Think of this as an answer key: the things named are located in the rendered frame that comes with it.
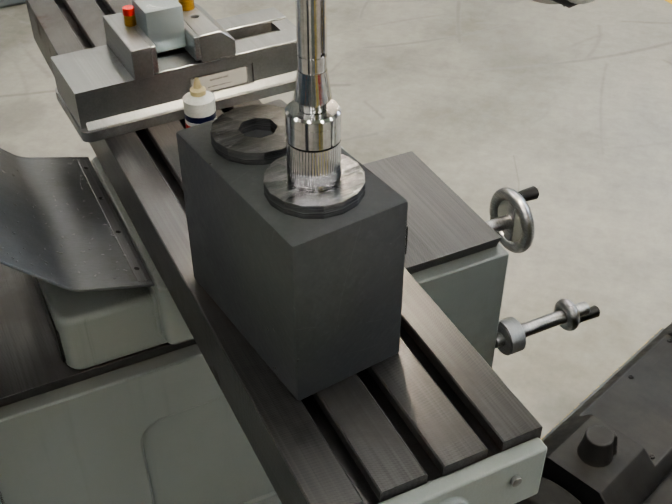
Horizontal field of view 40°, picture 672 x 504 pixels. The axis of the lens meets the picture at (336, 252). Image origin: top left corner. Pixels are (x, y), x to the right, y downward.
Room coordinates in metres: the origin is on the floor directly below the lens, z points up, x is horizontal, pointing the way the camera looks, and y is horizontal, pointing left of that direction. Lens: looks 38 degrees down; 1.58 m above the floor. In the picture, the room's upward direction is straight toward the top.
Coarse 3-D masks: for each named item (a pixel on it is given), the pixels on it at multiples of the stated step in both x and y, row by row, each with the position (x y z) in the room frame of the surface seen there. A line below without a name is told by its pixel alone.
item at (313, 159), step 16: (288, 128) 0.66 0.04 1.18; (336, 128) 0.66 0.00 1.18; (288, 144) 0.66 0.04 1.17; (304, 144) 0.65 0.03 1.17; (320, 144) 0.65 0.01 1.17; (336, 144) 0.66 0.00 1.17; (288, 160) 0.67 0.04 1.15; (304, 160) 0.65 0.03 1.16; (320, 160) 0.65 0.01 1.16; (336, 160) 0.66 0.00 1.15; (288, 176) 0.67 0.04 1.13; (304, 176) 0.65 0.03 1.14; (320, 176) 0.65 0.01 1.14; (336, 176) 0.66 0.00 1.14
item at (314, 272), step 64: (192, 128) 0.78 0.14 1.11; (256, 128) 0.78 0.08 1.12; (192, 192) 0.75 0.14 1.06; (256, 192) 0.67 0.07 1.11; (320, 192) 0.65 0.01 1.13; (384, 192) 0.67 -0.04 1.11; (192, 256) 0.77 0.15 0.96; (256, 256) 0.64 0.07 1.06; (320, 256) 0.61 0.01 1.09; (384, 256) 0.64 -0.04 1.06; (256, 320) 0.65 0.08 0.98; (320, 320) 0.61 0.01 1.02; (384, 320) 0.65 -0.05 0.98; (320, 384) 0.61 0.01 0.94
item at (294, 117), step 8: (288, 104) 0.68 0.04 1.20; (296, 104) 0.68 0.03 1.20; (328, 104) 0.68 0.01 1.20; (336, 104) 0.68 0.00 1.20; (288, 112) 0.67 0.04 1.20; (296, 112) 0.67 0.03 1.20; (328, 112) 0.67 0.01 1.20; (336, 112) 0.67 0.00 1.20; (288, 120) 0.66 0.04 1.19; (296, 120) 0.66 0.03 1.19; (304, 120) 0.65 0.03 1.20; (312, 120) 0.65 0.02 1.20; (320, 120) 0.65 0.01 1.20; (328, 120) 0.66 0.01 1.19; (336, 120) 0.66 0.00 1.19; (296, 128) 0.66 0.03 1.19; (304, 128) 0.65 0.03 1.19; (312, 128) 0.65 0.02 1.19; (320, 128) 0.65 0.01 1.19; (328, 128) 0.66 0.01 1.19
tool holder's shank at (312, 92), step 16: (304, 0) 0.66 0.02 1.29; (320, 0) 0.67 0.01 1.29; (304, 16) 0.66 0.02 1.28; (320, 16) 0.67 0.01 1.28; (304, 32) 0.66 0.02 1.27; (320, 32) 0.67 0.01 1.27; (304, 48) 0.66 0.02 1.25; (320, 48) 0.66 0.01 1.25; (304, 64) 0.66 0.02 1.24; (320, 64) 0.66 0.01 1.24; (304, 80) 0.66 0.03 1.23; (320, 80) 0.66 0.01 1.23; (304, 96) 0.66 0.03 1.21; (320, 96) 0.66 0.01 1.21; (304, 112) 0.67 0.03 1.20; (320, 112) 0.67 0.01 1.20
